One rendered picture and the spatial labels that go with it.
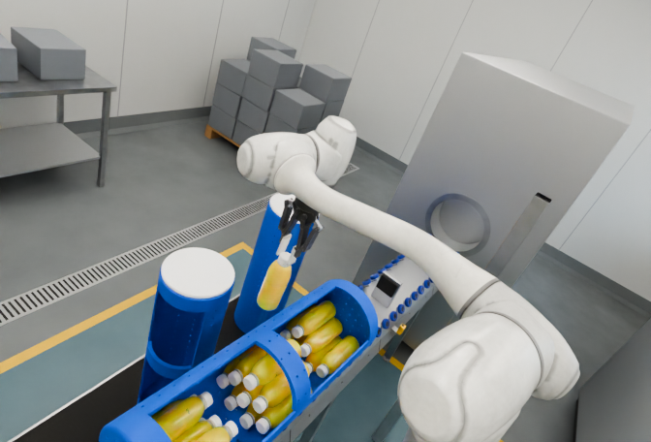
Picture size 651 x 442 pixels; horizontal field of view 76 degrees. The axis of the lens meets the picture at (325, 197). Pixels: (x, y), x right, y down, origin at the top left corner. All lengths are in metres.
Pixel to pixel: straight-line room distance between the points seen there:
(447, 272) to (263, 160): 0.41
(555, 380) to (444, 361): 0.22
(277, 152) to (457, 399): 0.54
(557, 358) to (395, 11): 5.48
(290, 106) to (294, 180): 3.46
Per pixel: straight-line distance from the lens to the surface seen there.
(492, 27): 5.58
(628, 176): 5.59
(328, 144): 0.95
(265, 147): 0.85
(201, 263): 1.75
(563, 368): 0.76
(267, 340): 1.29
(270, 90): 4.41
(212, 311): 1.70
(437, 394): 0.58
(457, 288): 0.78
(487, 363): 0.61
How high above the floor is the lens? 2.20
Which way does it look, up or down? 28 degrees down
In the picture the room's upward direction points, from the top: 21 degrees clockwise
